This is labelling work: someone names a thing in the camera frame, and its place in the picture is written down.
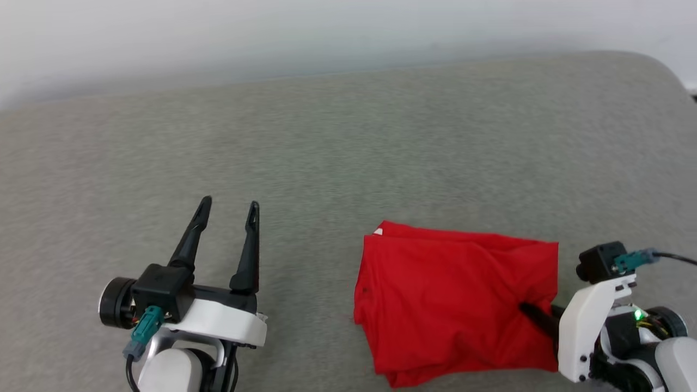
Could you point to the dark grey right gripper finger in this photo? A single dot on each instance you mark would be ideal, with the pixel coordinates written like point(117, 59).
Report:
point(539, 318)

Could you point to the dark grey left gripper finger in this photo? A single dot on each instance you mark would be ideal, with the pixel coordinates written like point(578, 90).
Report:
point(190, 237)
point(248, 256)

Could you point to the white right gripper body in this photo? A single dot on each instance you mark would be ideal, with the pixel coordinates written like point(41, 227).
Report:
point(585, 332)

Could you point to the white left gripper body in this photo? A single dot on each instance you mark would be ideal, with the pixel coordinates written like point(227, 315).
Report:
point(223, 321)

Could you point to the red and white sports shirt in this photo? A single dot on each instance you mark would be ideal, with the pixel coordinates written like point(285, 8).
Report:
point(452, 299)

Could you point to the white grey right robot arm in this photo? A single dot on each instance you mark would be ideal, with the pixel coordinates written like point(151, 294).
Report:
point(653, 354)

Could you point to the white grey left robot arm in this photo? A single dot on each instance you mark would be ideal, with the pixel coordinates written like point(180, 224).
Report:
point(179, 367)

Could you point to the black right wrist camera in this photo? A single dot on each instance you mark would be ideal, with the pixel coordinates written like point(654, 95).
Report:
point(599, 262)

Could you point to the teal left camera connector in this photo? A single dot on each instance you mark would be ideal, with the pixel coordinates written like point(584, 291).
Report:
point(142, 329)

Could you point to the teal camera connector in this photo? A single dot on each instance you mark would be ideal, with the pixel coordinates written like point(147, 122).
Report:
point(634, 260)
point(142, 329)

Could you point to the teal right camera connector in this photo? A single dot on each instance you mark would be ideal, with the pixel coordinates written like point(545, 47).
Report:
point(634, 260)

